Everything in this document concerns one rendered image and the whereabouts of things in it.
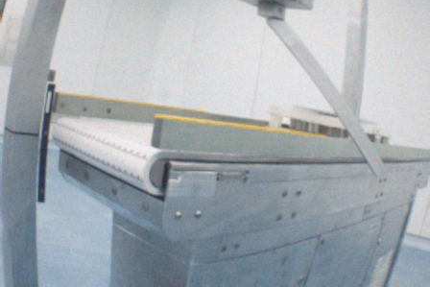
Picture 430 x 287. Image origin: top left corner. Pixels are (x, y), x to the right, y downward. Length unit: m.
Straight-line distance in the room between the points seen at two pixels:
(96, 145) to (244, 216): 0.21
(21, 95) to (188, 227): 0.33
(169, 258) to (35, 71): 0.36
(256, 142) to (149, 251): 0.24
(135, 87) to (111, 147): 5.80
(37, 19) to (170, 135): 0.33
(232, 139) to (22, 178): 0.35
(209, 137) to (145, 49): 5.87
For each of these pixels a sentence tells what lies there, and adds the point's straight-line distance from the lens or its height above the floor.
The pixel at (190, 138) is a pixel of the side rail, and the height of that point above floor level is 0.88.
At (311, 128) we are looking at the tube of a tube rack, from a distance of 1.03.
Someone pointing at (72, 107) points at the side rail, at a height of 0.87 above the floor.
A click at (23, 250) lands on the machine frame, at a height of 0.61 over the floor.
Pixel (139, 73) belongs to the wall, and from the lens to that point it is 6.37.
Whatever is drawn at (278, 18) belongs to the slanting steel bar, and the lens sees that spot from 0.64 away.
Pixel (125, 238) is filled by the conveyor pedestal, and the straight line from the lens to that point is 0.76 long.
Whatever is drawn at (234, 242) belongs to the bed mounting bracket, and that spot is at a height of 0.72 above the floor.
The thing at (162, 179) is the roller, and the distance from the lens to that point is 0.52.
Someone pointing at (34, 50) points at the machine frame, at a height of 0.96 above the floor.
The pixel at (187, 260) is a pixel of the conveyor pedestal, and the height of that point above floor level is 0.70.
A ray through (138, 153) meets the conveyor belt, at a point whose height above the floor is 0.85.
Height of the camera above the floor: 0.92
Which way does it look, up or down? 3 degrees down
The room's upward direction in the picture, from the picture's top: 10 degrees clockwise
